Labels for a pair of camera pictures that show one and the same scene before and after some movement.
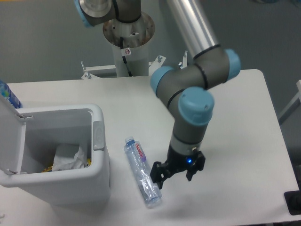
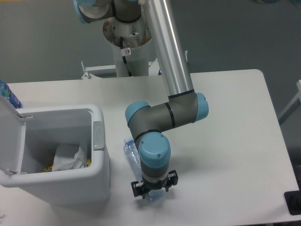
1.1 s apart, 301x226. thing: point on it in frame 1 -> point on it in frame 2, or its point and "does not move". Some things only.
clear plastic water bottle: (147, 184) does not move
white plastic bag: (69, 157) does not move
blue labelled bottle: (5, 92) does not move
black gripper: (177, 162) -> (139, 189)
